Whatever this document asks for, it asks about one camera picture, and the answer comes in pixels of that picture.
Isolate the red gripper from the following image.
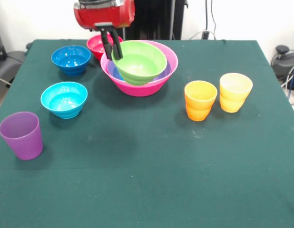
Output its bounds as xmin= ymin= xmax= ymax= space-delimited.
xmin=73 ymin=0 xmax=136 ymax=60

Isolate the purple bowl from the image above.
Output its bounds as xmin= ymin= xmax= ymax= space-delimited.
xmin=106 ymin=60 xmax=172 ymax=83

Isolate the green bowl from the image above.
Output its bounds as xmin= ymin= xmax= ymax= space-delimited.
xmin=111 ymin=40 xmax=168 ymax=86

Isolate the large pink bowl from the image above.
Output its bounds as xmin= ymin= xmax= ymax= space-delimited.
xmin=100 ymin=39 xmax=179 ymax=97

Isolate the small red-pink bowl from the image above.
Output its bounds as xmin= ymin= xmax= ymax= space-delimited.
xmin=86 ymin=33 xmax=124 ymax=61

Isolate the dark blue bowl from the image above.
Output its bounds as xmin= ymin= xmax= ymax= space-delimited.
xmin=50 ymin=45 xmax=92 ymax=77

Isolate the cyan bowl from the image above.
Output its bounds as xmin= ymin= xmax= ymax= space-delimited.
xmin=40 ymin=81 xmax=88 ymax=119

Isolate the purple cup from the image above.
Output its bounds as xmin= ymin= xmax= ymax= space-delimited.
xmin=0 ymin=111 xmax=44 ymax=161

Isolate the yellow cup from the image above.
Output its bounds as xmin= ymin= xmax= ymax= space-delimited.
xmin=219 ymin=73 xmax=254 ymax=103

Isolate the dark green tablecloth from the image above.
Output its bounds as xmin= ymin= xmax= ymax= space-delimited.
xmin=0 ymin=39 xmax=294 ymax=228

